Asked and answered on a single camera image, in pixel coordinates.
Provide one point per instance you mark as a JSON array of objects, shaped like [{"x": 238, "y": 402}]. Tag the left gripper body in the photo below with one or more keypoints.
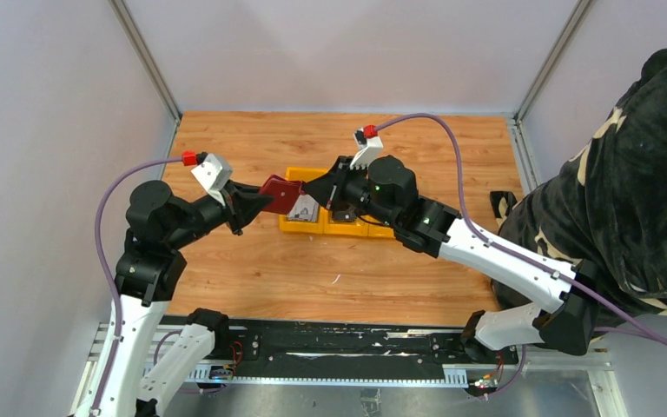
[{"x": 232, "y": 208}]

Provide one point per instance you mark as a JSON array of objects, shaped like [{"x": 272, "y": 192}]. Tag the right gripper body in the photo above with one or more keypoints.
[{"x": 354, "y": 188}]

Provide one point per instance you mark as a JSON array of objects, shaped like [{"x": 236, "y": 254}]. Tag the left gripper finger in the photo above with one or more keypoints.
[
  {"x": 246, "y": 191},
  {"x": 250, "y": 205}
]

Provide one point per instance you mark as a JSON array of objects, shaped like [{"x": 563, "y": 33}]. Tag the red leather card holder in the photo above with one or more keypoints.
[{"x": 284, "y": 193}]

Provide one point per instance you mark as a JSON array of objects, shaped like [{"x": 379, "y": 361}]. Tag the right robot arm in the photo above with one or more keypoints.
[{"x": 558, "y": 315}]

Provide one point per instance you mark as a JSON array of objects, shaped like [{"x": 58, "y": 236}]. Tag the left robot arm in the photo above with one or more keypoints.
[{"x": 143, "y": 284}]

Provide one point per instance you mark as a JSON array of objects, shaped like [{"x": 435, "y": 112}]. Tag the black card holder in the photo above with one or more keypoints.
[{"x": 343, "y": 216}]

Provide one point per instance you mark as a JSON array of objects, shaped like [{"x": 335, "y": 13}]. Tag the silver VIP card stack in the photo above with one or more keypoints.
[{"x": 306, "y": 209}]

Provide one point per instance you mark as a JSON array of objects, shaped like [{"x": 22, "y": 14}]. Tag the left yellow bin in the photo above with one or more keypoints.
[{"x": 302, "y": 174}]

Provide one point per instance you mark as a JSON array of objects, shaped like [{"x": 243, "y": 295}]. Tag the middle yellow bin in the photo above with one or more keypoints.
[{"x": 355, "y": 229}]

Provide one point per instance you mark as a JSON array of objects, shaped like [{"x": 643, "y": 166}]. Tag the person in black fleece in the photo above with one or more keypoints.
[{"x": 608, "y": 203}]

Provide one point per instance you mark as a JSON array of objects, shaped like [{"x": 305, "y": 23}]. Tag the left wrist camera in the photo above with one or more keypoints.
[{"x": 213, "y": 173}]

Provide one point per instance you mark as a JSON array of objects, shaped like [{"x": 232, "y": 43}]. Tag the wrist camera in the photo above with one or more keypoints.
[
  {"x": 213, "y": 173},
  {"x": 369, "y": 147}
]

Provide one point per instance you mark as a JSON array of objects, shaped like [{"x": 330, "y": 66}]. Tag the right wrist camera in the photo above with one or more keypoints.
[{"x": 369, "y": 147}]

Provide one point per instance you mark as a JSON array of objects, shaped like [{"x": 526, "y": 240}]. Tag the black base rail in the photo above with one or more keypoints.
[{"x": 334, "y": 352}]

